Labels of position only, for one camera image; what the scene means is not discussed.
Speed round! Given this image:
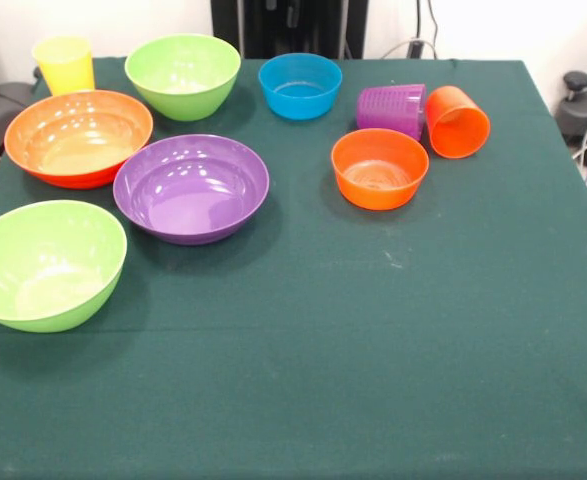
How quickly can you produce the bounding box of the small orange plastic bowl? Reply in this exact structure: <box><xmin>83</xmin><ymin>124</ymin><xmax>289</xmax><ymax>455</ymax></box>
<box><xmin>330</xmin><ymin>127</ymin><xmax>431</xmax><ymax>212</ymax></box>

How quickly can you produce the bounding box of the purple plastic cup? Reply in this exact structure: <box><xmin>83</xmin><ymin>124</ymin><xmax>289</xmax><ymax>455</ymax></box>
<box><xmin>356</xmin><ymin>83</ymin><xmax>427</xmax><ymax>143</ymax></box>

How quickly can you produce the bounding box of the orange plastic cup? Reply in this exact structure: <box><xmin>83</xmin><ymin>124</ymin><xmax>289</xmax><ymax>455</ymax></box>
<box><xmin>424</xmin><ymin>85</ymin><xmax>492</xmax><ymax>160</ymax></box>

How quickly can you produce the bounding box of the purple plastic bowl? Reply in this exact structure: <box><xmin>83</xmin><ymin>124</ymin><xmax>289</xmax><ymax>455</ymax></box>
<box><xmin>112</xmin><ymin>133</ymin><xmax>271</xmax><ymax>246</ymax></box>

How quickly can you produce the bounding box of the dark green tablecloth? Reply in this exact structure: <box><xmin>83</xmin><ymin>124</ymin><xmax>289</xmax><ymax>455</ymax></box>
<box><xmin>0</xmin><ymin>55</ymin><xmax>587</xmax><ymax>480</ymax></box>

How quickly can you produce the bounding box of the blue plastic bowl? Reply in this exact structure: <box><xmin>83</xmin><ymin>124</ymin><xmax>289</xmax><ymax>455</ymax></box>
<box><xmin>257</xmin><ymin>53</ymin><xmax>344</xmax><ymax>121</ymax></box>

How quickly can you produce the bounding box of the lime green plastic bowl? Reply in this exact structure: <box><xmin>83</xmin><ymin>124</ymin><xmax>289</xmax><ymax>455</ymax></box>
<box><xmin>124</xmin><ymin>33</ymin><xmax>242</xmax><ymax>122</ymax></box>
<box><xmin>0</xmin><ymin>199</ymin><xmax>128</xmax><ymax>334</ymax></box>

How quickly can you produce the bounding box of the wide orange plastic bowl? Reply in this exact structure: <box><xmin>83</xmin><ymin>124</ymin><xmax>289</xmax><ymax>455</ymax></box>
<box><xmin>3</xmin><ymin>89</ymin><xmax>154</xmax><ymax>190</ymax></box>

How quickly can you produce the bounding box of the yellow plastic cup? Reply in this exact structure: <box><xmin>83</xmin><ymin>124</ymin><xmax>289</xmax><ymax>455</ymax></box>
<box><xmin>31</xmin><ymin>35</ymin><xmax>96</xmax><ymax>97</ymax></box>

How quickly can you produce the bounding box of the black stand with knob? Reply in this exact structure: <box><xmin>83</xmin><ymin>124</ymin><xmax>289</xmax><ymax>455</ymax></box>
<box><xmin>555</xmin><ymin>71</ymin><xmax>587</xmax><ymax>146</ymax></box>

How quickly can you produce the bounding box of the black office chair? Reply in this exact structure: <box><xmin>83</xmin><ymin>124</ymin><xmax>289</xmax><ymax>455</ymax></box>
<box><xmin>0</xmin><ymin>37</ymin><xmax>39</xmax><ymax>161</ymax></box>

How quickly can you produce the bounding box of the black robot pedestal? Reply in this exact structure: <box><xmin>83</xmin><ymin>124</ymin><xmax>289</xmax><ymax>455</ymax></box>
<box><xmin>211</xmin><ymin>0</ymin><xmax>369</xmax><ymax>60</ymax></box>

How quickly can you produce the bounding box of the grey cable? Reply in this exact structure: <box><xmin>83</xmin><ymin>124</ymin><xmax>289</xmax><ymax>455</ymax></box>
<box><xmin>380</xmin><ymin>38</ymin><xmax>439</xmax><ymax>60</ymax></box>

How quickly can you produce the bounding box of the black hanging cable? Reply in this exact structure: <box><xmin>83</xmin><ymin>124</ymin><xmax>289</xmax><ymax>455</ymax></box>
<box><xmin>425</xmin><ymin>0</ymin><xmax>443</xmax><ymax>42</ymax></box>

